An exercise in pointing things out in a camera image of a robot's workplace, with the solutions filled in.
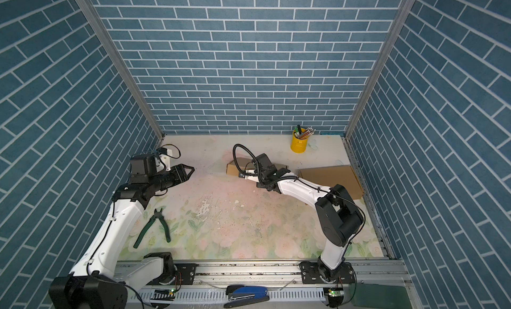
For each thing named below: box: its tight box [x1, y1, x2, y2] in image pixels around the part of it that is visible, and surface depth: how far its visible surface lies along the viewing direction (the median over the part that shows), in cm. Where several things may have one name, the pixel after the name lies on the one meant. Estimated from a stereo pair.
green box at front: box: [351, 283, 412, 309], surface depth 69 cm
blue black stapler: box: [223, 284, 270, 309], surface depth 69 cm
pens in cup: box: [294, 124, 317, 140], surface depth 110 cm
